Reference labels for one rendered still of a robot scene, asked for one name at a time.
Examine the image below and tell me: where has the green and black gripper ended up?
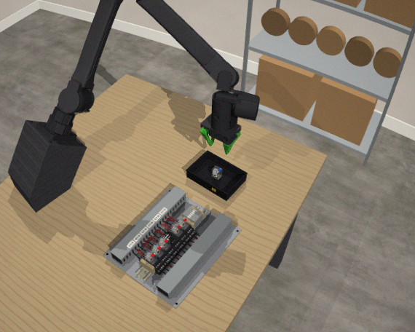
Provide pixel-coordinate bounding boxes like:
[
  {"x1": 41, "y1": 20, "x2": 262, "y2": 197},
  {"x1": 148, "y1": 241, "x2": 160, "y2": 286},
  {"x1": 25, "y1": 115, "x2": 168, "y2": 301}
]
[{"x1": 200, "y1": 112, "x2": 241, "y2": 154}]

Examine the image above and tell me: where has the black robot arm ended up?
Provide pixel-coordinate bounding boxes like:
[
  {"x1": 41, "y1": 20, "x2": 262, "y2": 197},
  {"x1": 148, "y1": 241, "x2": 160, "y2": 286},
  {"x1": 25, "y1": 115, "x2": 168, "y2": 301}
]
[{"x1": 37, "y1": 0, "x2": 259, "y2": 140}]

